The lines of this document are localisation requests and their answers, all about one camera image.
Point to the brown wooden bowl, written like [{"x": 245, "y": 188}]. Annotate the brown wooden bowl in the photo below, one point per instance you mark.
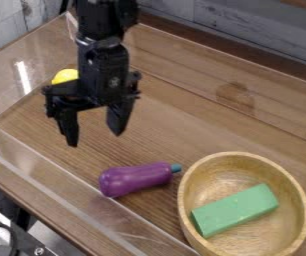
[{"x": 223, "y": 174}]

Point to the green rectangular block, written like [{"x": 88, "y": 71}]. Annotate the green rectangular block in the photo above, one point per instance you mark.
[{"x": 233, "y": 210}]

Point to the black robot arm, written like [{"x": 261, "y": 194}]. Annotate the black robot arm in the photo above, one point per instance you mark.
[{"x": 102, "y": 19}]

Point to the purple toy eggplant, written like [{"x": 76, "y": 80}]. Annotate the purple toy eggplant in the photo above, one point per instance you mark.
[{"x": 121, "y": 180}]

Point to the yellow toy lemon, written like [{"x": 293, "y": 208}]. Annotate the yellow toy lemon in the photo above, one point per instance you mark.
[{"x": 64, "y": 76}]

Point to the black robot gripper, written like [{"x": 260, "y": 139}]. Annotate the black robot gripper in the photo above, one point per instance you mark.
[{"x": 106, "y": 84}]

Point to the clear acrylic tray walls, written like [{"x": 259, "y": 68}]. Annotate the clear acrylic tray walls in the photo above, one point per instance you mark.
[{"x": 166, "y": 157}]

